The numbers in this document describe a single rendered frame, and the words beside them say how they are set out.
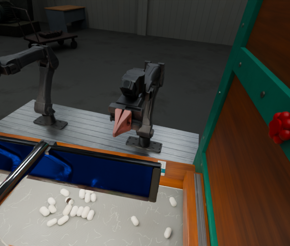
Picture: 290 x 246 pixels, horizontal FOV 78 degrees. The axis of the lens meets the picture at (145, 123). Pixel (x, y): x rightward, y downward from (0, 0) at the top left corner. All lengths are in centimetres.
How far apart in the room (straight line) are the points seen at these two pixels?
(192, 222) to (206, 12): 651
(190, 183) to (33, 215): 54
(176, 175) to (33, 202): 55
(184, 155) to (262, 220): 68
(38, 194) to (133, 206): 36
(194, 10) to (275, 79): 646
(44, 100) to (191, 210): 91
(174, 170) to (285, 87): 56
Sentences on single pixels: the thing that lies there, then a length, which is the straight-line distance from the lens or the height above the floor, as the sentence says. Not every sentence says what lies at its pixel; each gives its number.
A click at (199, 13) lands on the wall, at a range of 680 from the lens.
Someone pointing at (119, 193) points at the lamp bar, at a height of 106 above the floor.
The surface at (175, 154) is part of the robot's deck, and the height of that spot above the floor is 67.
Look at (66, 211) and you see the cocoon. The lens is 73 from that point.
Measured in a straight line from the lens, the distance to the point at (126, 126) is 52.
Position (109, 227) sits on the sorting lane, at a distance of 70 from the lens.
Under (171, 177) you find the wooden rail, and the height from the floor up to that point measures 76.
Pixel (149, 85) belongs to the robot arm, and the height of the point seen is 110.
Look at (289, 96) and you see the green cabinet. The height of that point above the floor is 127.
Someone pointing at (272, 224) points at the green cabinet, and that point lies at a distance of 36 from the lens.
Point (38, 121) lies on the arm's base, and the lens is 128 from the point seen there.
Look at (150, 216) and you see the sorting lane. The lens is 71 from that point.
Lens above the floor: 138
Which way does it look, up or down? 37 degrees down
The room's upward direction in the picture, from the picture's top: 4 degrees clockwise
